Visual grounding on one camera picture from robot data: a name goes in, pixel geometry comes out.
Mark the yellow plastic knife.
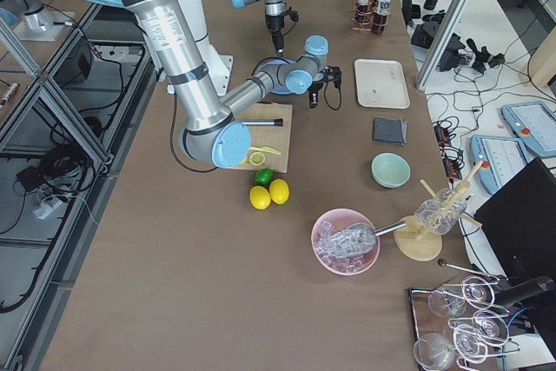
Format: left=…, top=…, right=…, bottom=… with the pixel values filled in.
left=249, top=146, right=282, bottom=156

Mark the pink bowl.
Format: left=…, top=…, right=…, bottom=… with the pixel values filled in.
left=311, top=209, right=381, bottom=275

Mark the yellow lemon outer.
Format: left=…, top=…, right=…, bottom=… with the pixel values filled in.
left=249, top=185, right=271, bottom=210

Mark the grey folded cloth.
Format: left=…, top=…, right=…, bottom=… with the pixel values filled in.
left=373, top=116, right=407, bottom=145

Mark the steel muddler black tip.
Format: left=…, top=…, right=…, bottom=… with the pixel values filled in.
left=241, top=118, right=284, bottom=127

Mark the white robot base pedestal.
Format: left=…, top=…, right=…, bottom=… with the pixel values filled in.
left=179, top=0, right=234, bottom=96

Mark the wine glass rack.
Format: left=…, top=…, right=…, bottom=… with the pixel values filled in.
left=408, top=275, right=520, bottom=370

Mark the wooden cutting board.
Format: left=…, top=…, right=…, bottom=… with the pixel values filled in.
left=235, top=103, right=293, bottom=173

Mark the dark drink bottle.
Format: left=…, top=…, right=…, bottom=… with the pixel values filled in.
left=371, top=0, right=391, bottom=35
left=354, top=0, right=372, bottom=28

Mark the green lime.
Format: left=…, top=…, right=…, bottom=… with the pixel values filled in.
left=254, top=169, right=275, bottom=187

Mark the cream rabbit tray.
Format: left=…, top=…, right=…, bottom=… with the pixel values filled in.
left=354, top=58, right=410, bottom=109

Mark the dark drink bottle top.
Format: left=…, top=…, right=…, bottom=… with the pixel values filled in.
left=354, top=0, right=372, bottom=28

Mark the teach pendant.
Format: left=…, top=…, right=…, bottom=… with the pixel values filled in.
left=469, top=135, right=532, bottom=195
left=500, top=101, right=555, bottom=158

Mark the copper wire bottle rack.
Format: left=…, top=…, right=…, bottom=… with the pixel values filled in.
left=352, top=0, right=391, bottom=35

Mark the steel ice scoop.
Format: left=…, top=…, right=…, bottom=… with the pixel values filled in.
left=342, top=221, right=407, bottom=256

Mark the yellow lemon near lime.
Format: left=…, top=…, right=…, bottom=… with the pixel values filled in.
left=268, top=179, right=290, bottom=205

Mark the lemon half slice lower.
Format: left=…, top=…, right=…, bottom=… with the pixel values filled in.
left=248, top=151, right=266, bottom=167

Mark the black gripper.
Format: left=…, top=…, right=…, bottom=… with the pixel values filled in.
left=308, top=66, right=342, bottom=107
left=265, top=3, right=299, bottom=57

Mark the wooden cup tree stand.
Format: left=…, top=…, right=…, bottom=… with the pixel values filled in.
left=394, top=162, right=482, bottom=262

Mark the green bowl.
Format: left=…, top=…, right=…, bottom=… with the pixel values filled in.
left=371, top=153, right=411, bottom=189

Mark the teach pendant near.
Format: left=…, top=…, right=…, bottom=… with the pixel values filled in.
left=469, top=135, right=532, bottom=195

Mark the dark drink bottle middle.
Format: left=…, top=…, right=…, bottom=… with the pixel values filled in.
left=371, top=0, right=391, bottom=35

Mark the glass mug on stand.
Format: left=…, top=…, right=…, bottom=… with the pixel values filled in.
left=414, top=189, right=467, bottom=235

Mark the teach pendant far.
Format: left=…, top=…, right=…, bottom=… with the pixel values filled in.
left=500, top=101, right=555, bottom=158

